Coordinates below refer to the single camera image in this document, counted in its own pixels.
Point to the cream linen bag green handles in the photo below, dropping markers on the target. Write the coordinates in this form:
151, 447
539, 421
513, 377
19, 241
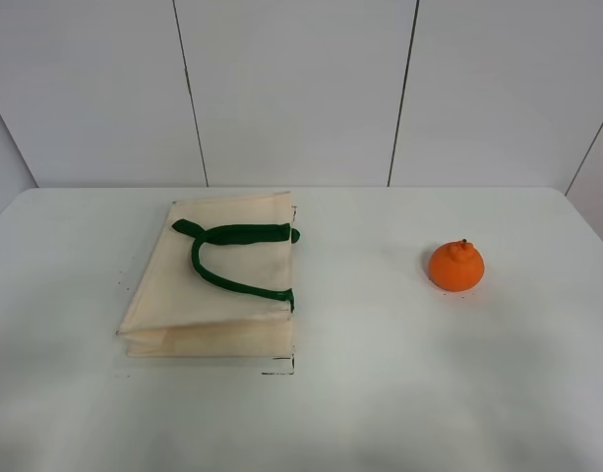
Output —
219, 281

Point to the orange citrus fruit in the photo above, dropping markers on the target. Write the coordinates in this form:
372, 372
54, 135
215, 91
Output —
456, 266

